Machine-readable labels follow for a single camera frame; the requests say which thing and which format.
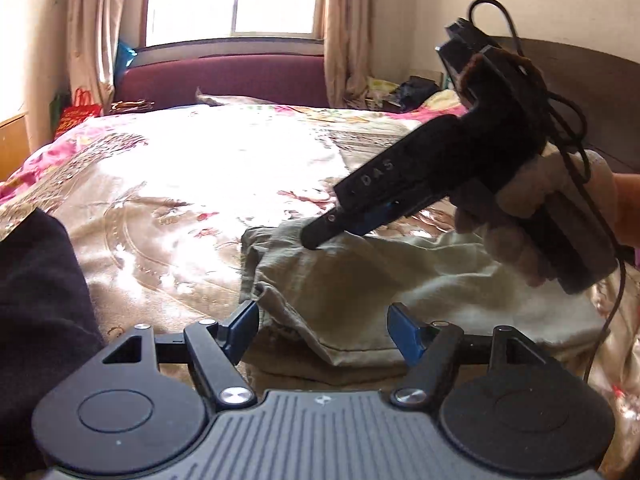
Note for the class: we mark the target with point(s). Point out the beige curtain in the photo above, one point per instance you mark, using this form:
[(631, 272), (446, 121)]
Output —
[(345, 30), (95, 25)]

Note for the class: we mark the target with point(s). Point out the black cloth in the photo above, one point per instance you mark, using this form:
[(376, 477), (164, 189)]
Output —
[(40, 320)]

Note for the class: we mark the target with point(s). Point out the person's right hand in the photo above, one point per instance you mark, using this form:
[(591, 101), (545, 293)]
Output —
[(520, 195)]

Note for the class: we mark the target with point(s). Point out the brown bag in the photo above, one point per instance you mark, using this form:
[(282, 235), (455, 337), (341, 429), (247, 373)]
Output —
[(131, 106)]

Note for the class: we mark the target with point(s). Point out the grey-green pants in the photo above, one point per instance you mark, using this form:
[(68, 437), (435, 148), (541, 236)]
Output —
[(400, 290)]

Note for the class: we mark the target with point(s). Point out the dark clothes pile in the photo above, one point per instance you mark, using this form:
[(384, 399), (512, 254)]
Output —
[(417, 90)]

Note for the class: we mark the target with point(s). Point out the pink floral quilt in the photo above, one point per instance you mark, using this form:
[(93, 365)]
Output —
[(440, 102)]

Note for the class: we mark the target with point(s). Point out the wooden side cabinet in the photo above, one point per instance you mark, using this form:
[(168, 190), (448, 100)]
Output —
[(12, 145)]

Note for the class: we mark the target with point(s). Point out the floral bed sheet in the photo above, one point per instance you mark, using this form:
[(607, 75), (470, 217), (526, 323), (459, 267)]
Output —
[(190, 200)]

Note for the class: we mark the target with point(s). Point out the person's right forearm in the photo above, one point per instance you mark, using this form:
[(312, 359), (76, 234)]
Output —
[(629, 210)]

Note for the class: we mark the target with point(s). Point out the red bag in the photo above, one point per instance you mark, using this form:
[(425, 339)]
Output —
[(77, 112)]

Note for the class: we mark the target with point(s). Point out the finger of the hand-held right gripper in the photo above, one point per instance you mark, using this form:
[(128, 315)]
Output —
[(372, 219), (322, 232)]

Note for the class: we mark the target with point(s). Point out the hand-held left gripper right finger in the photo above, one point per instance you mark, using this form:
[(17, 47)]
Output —
[(407, 335)]

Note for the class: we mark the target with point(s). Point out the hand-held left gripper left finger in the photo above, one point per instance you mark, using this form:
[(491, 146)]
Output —
[(242, 332)]

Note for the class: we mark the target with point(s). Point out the blue bag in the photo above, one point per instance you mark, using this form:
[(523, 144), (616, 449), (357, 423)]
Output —
[(125, 55)]

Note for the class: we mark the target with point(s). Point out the green bag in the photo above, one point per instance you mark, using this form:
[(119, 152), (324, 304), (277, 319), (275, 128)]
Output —
[(59, 107)]

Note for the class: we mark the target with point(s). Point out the white plastic bag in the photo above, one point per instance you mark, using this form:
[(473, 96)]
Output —
[(381, 87)]

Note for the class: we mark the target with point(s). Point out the dark wooden headboard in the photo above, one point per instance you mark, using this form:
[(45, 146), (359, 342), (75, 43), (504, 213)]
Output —
[(590, 95)]

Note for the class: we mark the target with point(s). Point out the maroon sofa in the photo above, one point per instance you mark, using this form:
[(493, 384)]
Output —
[(225, 80)]

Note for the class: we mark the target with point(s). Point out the grey cloth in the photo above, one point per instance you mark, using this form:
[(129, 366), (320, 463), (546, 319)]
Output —
[(225, 99)]

